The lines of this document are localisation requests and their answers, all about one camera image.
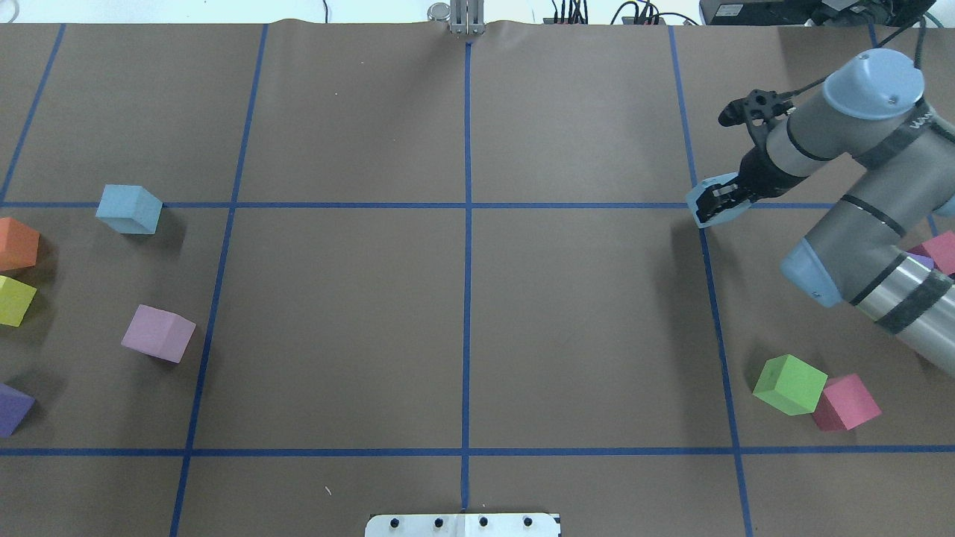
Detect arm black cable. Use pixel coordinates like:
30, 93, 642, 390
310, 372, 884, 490
780, 15, 939, 101

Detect magenta foam block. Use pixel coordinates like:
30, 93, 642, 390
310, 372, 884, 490
907, 230, 954, 277

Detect purple foam block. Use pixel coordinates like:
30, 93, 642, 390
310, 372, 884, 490
907, 252, 935, 271
1, 384, 36, 438

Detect purple foam block right side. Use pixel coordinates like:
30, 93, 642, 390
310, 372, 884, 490
907, 252, 935, 271

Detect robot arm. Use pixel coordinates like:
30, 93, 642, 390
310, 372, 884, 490
686, 48, 954, 374

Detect green foam block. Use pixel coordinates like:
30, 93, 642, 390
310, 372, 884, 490
753, 354, 828, 417

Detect small metal cylinder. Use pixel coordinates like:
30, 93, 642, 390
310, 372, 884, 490
426, 2, 451, 22

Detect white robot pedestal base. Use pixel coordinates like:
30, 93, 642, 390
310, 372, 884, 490
364, 512, 563, 536

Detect dark pink foam block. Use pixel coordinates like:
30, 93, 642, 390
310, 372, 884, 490
812, 374, 883, 432

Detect light blue block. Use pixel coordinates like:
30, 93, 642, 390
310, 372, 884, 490
685, 173, 753, 229
95, 184, 163, 235

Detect aluminium frame post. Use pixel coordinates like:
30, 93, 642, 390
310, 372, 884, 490
448, 0, 486, 35

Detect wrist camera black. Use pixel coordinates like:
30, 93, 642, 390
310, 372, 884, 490
718, 89, 795, 151

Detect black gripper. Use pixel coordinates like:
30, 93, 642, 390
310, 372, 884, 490
707, 147, 803, 223

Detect purple foam block left side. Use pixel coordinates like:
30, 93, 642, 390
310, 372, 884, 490
1, 384, 36, 438

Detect yellow foam block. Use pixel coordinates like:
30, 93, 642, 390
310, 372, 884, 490
1, 275, 37, 327

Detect orange foam block left side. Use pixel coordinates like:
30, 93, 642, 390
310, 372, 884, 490
1, 217, 41, 271

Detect black power strip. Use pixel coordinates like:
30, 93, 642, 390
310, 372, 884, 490
542, 1, 666, 26

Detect light pink foam block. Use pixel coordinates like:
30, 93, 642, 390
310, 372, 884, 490
122, 304, 195, 364

